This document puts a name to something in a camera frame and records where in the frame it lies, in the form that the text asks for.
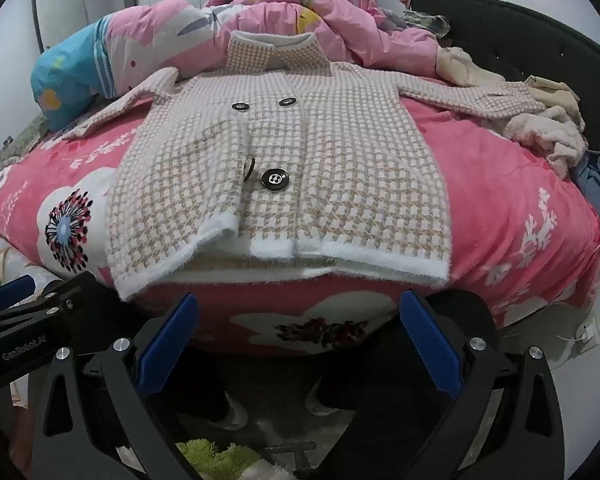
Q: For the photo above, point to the beige houndstooth knit coat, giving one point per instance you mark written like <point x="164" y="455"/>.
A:
<point x="330" y="160"/>

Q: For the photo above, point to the pink floral blanket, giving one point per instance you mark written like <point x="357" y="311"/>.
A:
<point x="505" y="185"/>

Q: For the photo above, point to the camouflage garment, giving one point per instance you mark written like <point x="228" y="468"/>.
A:
<point x="427" y="22"/>

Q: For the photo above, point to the pink patterned duvet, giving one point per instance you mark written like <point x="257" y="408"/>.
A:
<point x="70" y="75"/>

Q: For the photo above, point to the fuzzy cream garment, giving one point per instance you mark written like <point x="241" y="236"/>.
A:
<point x="550" y="135"/>

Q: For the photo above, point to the beige garment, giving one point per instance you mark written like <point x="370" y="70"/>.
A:
<point x="552" y="95"/>

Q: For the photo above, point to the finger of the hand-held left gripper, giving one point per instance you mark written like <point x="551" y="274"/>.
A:
<point x="11" y="292"/>
<point x="65" y="297"/>

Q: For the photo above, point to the pink printed quilt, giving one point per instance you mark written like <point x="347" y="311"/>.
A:
<point x="290" y="10"/>

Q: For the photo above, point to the white wall socket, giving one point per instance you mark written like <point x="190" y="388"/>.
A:
<point x="590" y="331"/>

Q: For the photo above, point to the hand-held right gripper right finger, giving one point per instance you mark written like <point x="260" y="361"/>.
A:
<point x="430" y="347"/>

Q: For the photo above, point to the greenish printed cloth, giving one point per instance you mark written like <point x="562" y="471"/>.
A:
<point x="25" y="137"/>

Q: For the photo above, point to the green white fuzzy cloth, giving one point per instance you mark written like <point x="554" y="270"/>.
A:
<point x="215" y="460"/>

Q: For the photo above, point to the black padded headboard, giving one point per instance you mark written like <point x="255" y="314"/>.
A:
<point x="530" y="35"/>

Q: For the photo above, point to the dark blue garment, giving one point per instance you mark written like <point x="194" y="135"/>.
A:
<point x="592" y="190"/>

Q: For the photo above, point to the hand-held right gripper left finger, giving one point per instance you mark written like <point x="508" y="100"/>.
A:
<point x="167" y="347"/>

